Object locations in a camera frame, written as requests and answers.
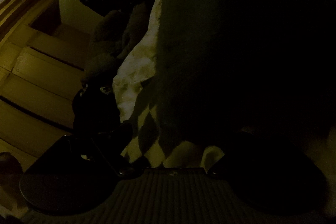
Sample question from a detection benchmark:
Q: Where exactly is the yellowish wooden wardrobe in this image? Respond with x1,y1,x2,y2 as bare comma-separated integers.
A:
1,0,89,157

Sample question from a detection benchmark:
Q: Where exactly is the white floral bedding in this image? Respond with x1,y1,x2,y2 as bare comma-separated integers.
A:
113,0,224,173

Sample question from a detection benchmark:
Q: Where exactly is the dark large garment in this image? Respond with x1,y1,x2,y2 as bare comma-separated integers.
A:
155,0,335,159

